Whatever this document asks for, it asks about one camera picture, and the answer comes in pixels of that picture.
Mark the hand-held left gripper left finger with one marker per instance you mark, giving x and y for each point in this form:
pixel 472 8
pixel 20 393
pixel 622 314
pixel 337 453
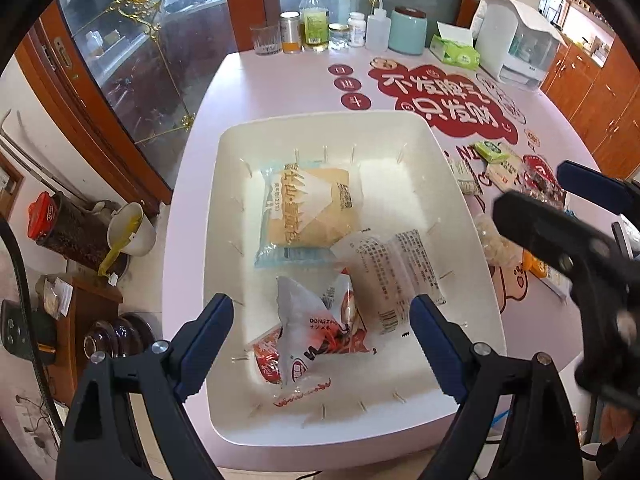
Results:
pixel 210 345

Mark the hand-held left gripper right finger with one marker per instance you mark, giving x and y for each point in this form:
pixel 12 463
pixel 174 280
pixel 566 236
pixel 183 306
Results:
pixel 435 345

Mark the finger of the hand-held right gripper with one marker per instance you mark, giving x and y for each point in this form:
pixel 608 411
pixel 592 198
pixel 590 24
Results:
pixel 595 185
pixel 545 235

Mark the clear pale snack packet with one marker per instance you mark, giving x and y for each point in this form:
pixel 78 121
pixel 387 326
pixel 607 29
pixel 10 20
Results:
pixel 495 242

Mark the beige snack packet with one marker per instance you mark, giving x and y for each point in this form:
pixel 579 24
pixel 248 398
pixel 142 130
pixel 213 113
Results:
pixel 505 172

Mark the silver snack packet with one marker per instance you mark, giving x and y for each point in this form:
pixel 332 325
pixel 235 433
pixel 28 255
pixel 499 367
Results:
pixel 462 175

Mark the white plastic tray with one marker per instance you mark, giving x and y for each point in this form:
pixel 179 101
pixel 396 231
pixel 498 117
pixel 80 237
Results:
pixel 385 185

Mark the yellow snack packet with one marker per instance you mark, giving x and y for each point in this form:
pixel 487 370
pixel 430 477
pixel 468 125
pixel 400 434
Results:
pixel 535 266

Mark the dark red snack packet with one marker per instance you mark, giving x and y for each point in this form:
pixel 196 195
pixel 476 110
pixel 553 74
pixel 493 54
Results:
pixel 542 180

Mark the small red snack packet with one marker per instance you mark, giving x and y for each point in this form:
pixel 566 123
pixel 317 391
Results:
pixel 267 360

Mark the clear printed snack packet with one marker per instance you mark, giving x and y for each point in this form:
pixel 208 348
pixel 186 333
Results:
pixel 390 270

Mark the dark glazed bowl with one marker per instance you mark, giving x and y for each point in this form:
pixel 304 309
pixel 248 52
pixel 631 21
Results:
pixel 120 335

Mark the grey and red snack packet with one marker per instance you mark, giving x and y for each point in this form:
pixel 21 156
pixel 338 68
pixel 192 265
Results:
pixel 305 320

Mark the small green snack packet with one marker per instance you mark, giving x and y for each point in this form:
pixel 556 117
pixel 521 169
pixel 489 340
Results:
pixel 490 151

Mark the wooden side table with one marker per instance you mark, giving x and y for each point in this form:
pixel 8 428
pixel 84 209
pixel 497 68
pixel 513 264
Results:
pixel 85 305

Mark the white jug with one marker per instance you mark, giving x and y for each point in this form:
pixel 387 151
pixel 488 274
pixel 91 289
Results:
pixel 140 232

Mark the yellow bread packet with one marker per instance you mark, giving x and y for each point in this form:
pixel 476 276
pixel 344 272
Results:
pixel 305 210

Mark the white countertop appliance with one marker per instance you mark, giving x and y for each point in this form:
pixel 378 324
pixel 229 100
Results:
pixel 515 40

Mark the red lid jar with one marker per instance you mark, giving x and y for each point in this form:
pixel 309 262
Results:
pixel 65 230

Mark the green tissue pack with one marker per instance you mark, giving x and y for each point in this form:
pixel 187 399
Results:
pixel 455 50

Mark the teal canister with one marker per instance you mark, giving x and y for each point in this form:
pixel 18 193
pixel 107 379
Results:
pixel 407 30

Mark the white squeeze bottle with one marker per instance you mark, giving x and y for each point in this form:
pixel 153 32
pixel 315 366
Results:
pixel 377 30

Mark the pink printed table cover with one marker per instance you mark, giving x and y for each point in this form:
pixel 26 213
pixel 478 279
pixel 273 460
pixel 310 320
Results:
pixel 300 90

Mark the white pill bottle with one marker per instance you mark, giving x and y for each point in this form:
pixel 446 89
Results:
pixel 357 30

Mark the small glass jar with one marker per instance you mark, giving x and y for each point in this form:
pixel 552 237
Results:
pixel 339 37

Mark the wooden glass door cabinet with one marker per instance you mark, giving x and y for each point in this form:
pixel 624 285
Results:
pixel 125 60

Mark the glass tumbler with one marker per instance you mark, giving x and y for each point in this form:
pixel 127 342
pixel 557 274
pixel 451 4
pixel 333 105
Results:
pixel 265 40

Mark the oil bottle with green label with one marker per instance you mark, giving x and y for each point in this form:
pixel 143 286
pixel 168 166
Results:
pixel 315 25

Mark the orange spice jar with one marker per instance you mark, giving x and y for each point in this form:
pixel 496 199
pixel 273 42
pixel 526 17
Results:
pixel 290 35

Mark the wooden wall cabinets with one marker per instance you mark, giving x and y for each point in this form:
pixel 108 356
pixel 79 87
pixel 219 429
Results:
pixel 600 85

